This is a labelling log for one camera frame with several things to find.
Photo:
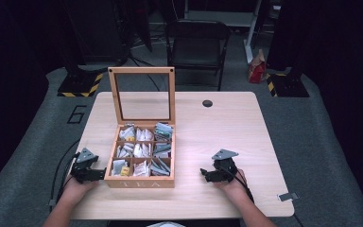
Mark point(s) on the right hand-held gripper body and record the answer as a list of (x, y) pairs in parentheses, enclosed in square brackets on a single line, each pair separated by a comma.
[(225, 164)]

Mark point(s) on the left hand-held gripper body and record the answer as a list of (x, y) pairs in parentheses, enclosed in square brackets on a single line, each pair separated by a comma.
[(85, 155)]

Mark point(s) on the wooden tea box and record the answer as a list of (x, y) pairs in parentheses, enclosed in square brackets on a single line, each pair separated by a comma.
[(140, 183)]

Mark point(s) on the person's right hand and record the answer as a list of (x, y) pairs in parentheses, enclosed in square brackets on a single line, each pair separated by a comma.
[(234, 186)]

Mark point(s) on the person's left hand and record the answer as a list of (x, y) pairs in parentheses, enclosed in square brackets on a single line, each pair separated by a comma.
[(77, 189)]

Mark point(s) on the yellow tea packet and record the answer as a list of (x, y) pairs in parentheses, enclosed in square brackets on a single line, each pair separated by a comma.
[(125, 171)]

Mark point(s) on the group of white tea packets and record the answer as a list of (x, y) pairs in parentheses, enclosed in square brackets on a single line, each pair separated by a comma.
[(142, 151)]

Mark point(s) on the group of grey-green tea packets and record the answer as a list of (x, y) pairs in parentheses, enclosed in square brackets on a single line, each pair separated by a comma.
[(163, 131)]

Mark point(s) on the black table grommet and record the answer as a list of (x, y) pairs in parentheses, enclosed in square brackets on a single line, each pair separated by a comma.
[(207, 103)]

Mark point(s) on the white cloth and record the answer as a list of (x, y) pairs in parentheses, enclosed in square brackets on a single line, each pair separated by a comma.
[(165, 224)]

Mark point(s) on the black striped stand base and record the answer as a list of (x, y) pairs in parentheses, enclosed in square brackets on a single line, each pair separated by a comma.
[(288, 86), (80, 85)]

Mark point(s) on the grey tape strip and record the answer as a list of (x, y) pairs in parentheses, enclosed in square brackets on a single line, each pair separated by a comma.
[(288, 196)]

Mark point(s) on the black curtain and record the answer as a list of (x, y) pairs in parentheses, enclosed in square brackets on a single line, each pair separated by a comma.
[(346, 78), (9, 94)]

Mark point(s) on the red paper bag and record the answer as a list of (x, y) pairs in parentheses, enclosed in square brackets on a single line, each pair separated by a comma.
[(257, 69)]

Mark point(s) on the black folding chair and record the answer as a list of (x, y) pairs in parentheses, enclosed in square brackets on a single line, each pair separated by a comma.
[(197, 47)]

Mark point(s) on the dark equipment cabinet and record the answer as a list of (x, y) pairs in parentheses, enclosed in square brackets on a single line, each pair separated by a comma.
[(100, 31)]

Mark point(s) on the white background table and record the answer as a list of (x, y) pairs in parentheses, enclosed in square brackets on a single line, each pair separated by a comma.
[(220, 15)]

